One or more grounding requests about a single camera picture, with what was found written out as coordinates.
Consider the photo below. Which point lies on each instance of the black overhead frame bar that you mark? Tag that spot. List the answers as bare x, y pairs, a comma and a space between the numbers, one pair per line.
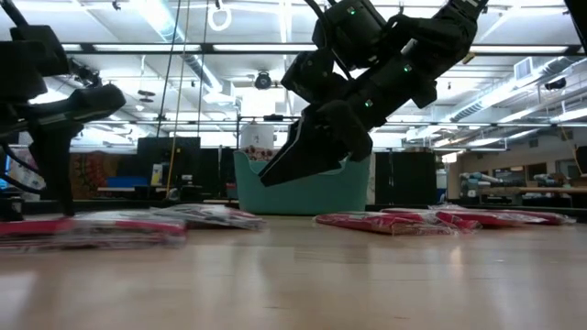
137, 47

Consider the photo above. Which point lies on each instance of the blue box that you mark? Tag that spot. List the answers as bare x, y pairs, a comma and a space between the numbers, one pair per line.
128, 182

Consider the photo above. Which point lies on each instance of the black cabinet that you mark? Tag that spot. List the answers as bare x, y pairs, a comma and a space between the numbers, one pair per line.
406, 176

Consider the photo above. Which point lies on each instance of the red patterned cloth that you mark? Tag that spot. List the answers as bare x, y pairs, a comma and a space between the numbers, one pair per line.
96, 174

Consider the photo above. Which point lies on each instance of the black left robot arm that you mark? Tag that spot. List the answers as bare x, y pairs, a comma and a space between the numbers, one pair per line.
27, 59

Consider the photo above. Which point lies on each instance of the white pot with floral band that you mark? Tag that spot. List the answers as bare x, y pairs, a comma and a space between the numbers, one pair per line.
257, 135

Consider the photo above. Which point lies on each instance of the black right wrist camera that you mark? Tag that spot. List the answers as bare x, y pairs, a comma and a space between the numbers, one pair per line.
312, 75

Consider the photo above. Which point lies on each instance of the red popcorn bag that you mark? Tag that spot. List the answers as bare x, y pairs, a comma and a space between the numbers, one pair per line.
215, 217
513, 217
463, 222
380, 223
101, 229

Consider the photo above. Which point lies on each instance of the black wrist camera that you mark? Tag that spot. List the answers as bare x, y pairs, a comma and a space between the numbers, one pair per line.
312, 75
98, 103

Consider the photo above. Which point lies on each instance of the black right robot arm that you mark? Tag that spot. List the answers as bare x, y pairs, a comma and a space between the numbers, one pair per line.
435, 41

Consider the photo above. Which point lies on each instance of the black ceiling speaker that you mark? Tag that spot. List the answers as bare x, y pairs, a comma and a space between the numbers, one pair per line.
556, 84

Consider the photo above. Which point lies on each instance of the wooden background table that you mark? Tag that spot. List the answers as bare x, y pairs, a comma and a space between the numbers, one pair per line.
527, 189

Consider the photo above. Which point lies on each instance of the silver ceiling duct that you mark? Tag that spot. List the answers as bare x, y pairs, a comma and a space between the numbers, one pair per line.
160, 18

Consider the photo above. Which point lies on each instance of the white floral cloth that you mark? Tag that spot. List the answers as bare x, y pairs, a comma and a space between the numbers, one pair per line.
23, 174

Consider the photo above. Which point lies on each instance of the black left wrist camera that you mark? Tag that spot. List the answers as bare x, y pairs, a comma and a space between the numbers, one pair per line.
98, 103

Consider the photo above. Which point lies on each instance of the black table frame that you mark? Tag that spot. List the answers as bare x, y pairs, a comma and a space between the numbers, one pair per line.
114, 206

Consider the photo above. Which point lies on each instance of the yellow white box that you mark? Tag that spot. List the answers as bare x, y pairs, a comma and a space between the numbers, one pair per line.
157, 174

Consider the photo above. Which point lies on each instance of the black ceiling camera cluster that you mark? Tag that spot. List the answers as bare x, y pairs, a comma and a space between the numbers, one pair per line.
89, 75

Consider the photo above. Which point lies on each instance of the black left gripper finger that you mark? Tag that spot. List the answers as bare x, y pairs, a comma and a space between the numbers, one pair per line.
59, 160

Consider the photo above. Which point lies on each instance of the round black ceiling camera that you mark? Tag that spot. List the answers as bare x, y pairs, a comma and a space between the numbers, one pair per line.
262, 80

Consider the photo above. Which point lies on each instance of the round black ceiling lamp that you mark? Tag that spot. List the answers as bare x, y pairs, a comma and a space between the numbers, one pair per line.
146, 93

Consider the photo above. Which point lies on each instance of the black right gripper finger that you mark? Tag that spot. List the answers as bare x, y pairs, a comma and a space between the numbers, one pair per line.
306, 126
307, 160

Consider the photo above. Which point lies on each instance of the teal plastic basket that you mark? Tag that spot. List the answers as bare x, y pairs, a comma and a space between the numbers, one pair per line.
312, 197

